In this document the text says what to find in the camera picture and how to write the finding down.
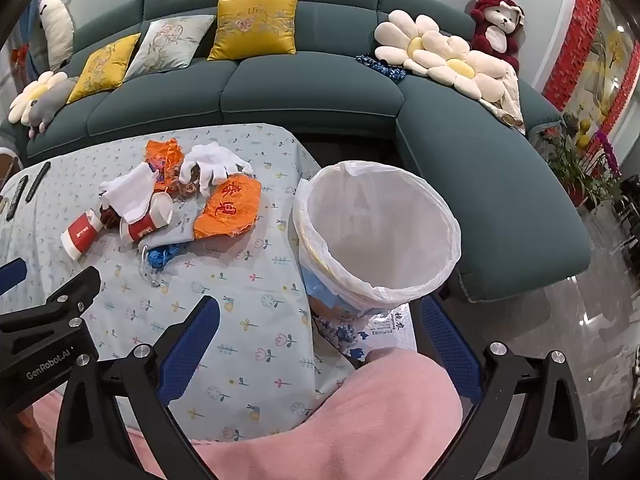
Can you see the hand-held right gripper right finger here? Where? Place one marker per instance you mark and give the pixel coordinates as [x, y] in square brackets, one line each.
[450, 345]

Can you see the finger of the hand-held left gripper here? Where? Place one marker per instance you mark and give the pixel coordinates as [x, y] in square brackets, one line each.
[80, 290]
[12, 274]

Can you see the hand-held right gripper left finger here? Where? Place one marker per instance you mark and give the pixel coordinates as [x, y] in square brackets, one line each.
[190, 350]

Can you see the paper cup red label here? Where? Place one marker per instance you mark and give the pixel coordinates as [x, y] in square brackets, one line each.
[160, 212]
[80, 237]

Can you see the dark red wrapper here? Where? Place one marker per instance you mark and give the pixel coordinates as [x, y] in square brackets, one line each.
[109, 217]

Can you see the blue ribbon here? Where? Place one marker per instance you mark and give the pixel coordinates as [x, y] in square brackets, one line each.
[159, 259]

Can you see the trash bin with white liner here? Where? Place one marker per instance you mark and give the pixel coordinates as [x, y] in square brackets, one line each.
[380, 230]

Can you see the orange plastic bag red print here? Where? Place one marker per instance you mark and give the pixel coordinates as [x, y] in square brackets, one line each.
[225, 207]

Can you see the printed plastic bag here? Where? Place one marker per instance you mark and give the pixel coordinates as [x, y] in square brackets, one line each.
[385, 330]

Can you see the black remote control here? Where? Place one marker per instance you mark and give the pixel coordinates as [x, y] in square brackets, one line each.
[38, 181]
[16, 197]

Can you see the floral light blue tablecloth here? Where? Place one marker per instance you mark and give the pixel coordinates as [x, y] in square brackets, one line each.
[240, 280]

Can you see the white tissue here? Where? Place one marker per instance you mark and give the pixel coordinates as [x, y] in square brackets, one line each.
[131, 195]

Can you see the brown furry toy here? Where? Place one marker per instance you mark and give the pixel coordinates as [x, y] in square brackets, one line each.
[186, 189]

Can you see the orange plastic bag blue print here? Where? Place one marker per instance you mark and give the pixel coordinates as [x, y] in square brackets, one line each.
[160, 157]

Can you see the grey plush toy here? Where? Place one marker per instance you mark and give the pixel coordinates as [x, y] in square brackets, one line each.
[52, 102]

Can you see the white glove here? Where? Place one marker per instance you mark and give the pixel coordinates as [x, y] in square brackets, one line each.
[207, 162]

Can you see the green potted plant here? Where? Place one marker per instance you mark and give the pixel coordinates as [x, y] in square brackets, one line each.
[567, 160]

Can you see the red hanging ornament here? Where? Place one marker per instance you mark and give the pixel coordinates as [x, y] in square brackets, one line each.
[21, 54]

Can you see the small yellow embroidered cushion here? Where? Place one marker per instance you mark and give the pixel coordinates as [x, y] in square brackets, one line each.
[102, 67]

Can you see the long white plush toy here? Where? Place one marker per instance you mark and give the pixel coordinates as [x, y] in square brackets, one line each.
[57, 30]

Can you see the pink orchid plant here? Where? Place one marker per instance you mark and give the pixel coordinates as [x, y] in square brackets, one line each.
[607, 152]

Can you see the grey embroidered cushion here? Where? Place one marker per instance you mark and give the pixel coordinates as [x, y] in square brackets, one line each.
[167, 42]

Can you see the blue knitted item on sofa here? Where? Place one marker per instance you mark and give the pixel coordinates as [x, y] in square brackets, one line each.
[380, 65]

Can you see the teal sofa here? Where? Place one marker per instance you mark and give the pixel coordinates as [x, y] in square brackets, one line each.
[310, 85]

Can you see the large yellow embroidered cushion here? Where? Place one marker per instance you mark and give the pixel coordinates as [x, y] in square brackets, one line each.
[255, 25]

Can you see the red and white plush bear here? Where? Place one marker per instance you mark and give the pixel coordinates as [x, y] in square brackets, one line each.
[500, 20]

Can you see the red wall decoration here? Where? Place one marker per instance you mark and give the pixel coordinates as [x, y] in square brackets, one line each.
[582, 20]

